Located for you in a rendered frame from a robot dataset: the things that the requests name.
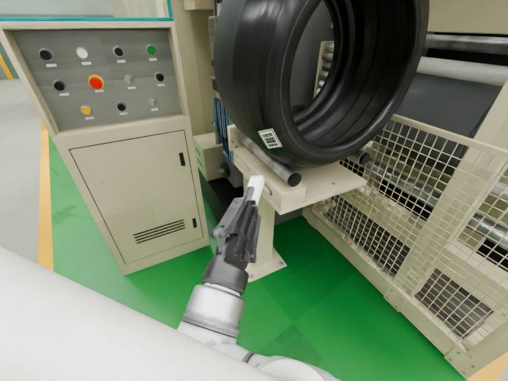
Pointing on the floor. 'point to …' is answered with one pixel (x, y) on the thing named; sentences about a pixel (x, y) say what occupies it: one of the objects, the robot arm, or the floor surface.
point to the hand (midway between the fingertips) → (253, 190)
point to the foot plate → (265, 267)
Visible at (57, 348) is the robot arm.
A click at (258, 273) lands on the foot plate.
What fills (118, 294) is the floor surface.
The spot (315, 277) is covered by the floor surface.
